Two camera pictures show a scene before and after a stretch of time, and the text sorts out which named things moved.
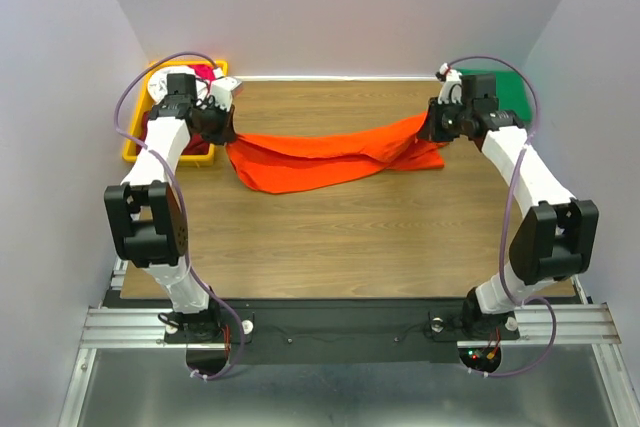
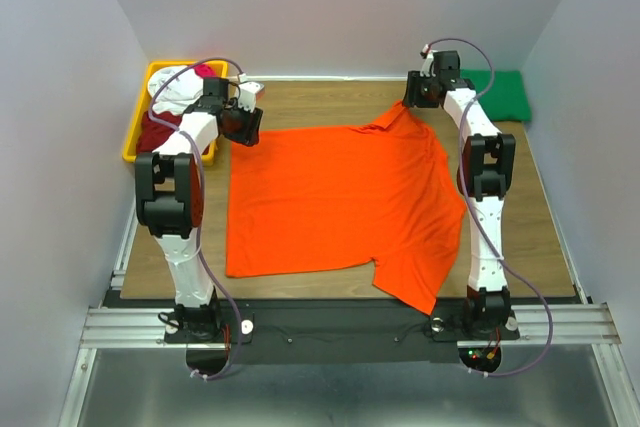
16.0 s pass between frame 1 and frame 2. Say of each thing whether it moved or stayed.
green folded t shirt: stayed
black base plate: stayed
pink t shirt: stayed
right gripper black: moved
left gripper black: moved
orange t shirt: moved
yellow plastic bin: stayed
